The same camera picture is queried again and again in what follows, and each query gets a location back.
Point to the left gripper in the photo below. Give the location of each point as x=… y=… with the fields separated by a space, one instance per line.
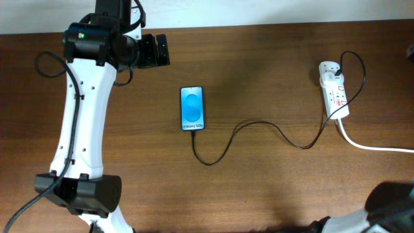
x=150 y=59

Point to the blue Galaxy smartphone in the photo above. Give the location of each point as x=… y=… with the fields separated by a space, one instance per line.
x=192 y=108

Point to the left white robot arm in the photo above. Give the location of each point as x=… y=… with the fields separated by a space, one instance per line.
x=97 y=48

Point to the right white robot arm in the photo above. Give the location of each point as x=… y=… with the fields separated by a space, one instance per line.
x=389 y=207

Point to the white power strip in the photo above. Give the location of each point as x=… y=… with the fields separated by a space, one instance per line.
x=335 y=98

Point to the white wall charger adapter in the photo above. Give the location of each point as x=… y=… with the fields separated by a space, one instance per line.
x=328 y=77

